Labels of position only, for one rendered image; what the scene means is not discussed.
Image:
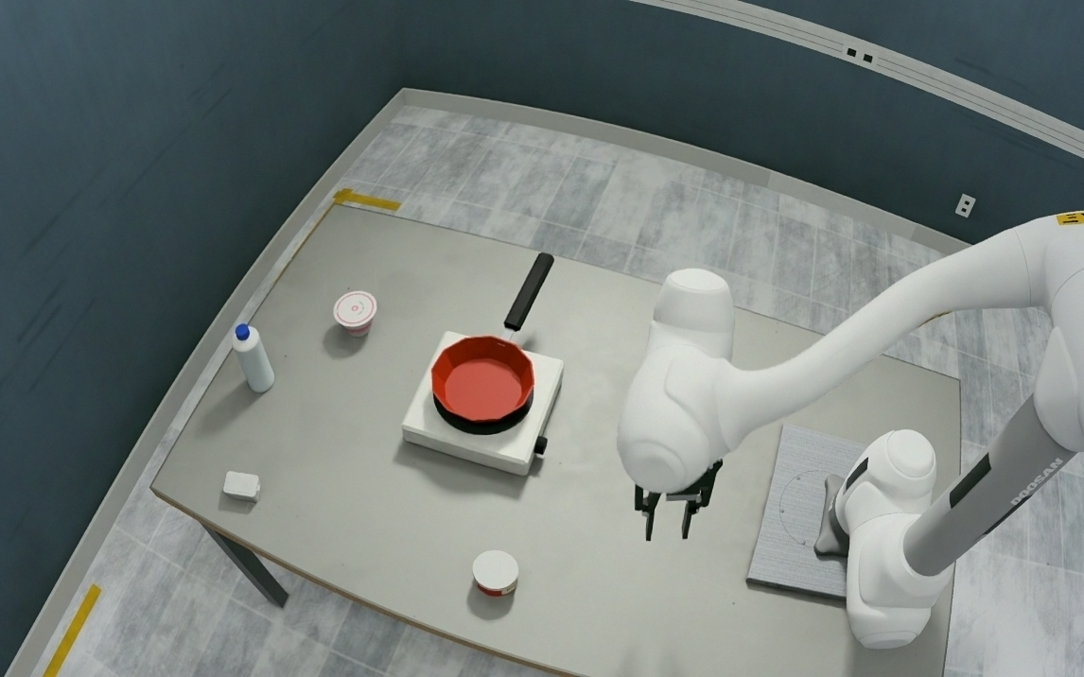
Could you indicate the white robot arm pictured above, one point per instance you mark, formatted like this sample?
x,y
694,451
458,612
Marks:
x,y
683,410

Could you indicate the white plastic bottle with blue cap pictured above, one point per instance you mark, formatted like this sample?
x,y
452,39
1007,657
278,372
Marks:
x,y
252,358

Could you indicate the small round tin with white lid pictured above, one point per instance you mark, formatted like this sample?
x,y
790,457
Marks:
x,y
495,573

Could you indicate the red frying pan with black handle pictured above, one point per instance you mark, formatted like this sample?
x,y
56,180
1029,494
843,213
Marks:
x,y
485,377

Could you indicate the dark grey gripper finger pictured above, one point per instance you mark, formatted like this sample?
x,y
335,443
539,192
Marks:
x,y
693,507
647,507

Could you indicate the white yogurt cup with pink label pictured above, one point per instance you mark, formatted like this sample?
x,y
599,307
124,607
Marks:
x,y
355,312

